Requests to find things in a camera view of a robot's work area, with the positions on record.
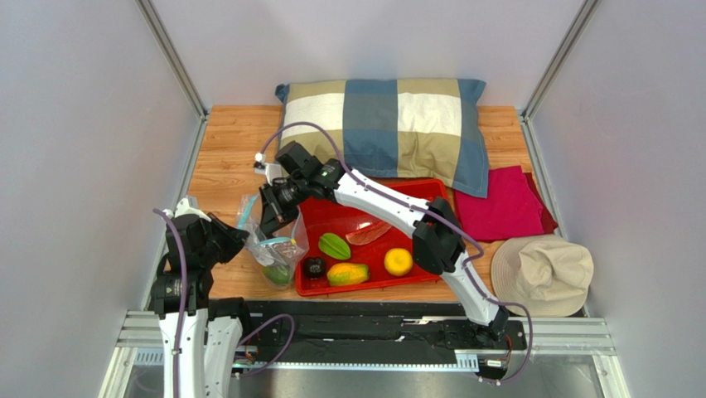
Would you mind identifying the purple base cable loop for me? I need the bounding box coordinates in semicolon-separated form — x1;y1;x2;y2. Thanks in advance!
234;313;296;379

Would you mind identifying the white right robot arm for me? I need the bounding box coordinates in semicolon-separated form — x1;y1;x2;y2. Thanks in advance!
254;142;509;340

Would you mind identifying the green fake lime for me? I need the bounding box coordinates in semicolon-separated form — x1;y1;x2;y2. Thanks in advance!
261;265;293;287

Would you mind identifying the green fake starfruit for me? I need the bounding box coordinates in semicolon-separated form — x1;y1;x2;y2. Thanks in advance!
318;232;351;260

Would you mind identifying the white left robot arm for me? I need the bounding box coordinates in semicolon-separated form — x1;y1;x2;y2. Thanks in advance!
151;211;252;397

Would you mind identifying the dark purple fake mangosteen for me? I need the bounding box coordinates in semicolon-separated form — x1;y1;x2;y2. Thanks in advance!
302;257;326;279

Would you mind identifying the dark red cloth underneath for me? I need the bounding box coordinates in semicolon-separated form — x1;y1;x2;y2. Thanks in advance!
524;172;559;234

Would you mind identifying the clear zip top bag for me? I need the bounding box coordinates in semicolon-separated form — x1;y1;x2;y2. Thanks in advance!
236;194;310;289

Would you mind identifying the checkered blue beige pillow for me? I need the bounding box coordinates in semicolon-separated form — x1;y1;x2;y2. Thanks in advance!
275;79;490;198

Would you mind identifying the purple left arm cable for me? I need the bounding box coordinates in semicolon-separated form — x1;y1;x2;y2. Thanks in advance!
152;207;190;398

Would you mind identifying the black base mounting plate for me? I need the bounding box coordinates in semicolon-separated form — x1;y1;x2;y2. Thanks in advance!
245;300;527;365

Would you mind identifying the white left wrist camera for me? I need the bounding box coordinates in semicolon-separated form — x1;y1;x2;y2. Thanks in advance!
162;196;212;222

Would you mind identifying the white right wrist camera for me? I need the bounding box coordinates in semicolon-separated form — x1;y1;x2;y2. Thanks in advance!
254;153;283;185

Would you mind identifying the yellow fake lemon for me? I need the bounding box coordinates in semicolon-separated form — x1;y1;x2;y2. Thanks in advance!
384;248;413;277

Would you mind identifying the yellow green fake mango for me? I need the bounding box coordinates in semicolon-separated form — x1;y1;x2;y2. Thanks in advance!
326;263;370;287

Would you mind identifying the beige bucket hat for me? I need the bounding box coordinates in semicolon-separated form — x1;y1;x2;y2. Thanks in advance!
491;235;594;318

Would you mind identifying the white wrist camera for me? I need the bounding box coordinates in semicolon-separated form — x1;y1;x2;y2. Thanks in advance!
254;153;283;185
162;196;212;222

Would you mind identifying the magenta folded cloth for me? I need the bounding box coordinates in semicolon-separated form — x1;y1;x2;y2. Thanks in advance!
454;166;544;242

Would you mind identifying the red plastic tray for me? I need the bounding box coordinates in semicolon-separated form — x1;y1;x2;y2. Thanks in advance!
294;178;448;297

